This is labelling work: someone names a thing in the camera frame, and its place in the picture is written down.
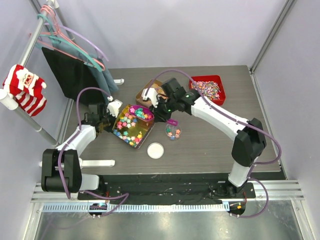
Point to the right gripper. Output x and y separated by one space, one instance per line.
159 116

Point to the teal hanger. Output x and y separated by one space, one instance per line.
60 38

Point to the purple hanger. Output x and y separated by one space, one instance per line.
99 52

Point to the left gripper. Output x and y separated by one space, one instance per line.
110 129

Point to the white cable duct strip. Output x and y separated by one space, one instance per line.
90 207

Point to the grey-blue cloth on hanger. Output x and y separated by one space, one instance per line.
104 79

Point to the purple plastic scoop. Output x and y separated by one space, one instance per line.
142 113

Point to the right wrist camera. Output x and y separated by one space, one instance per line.
150 94

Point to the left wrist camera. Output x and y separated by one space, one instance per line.
113 106

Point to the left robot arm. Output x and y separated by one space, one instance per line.
61 166

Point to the black cloth on hanger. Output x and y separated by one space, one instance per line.
71 74

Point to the white round lid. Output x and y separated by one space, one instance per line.
155 150

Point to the star candy tin box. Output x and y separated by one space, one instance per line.
130 129

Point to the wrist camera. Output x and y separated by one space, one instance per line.
113 106
150 94

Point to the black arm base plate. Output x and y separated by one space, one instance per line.
174 189

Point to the metal clothes rack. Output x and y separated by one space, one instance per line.
7 100

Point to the santa red striped sock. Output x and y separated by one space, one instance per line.
26 89

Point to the red candy box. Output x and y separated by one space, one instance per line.
211 86

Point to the clear plastic cup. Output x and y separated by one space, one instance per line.
173 132

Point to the pink hanger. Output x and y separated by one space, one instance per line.
52 17

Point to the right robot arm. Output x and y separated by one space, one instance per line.
248 140

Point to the brown gummy candy tin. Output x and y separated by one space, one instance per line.
154 84

